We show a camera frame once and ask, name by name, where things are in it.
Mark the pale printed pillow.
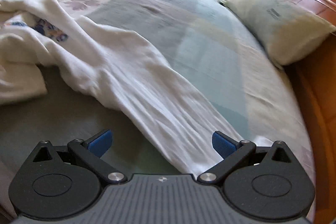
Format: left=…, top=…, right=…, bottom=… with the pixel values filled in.
left=224, top=0, right=336, bottom=65

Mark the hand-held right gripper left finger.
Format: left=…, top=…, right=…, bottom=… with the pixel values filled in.
left=26, top=129, right=128, bottom=184

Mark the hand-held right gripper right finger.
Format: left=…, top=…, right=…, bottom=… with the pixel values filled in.
left=197, top=131, right=298, bottom=185

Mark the white sweatshirt with bear print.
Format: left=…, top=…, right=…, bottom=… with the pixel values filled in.
left=0, top=0, right=273, bottom=177

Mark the pastel patchwork bed sheet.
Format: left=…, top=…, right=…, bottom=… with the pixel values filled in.
left=0, top=0, right=315, bottom=188

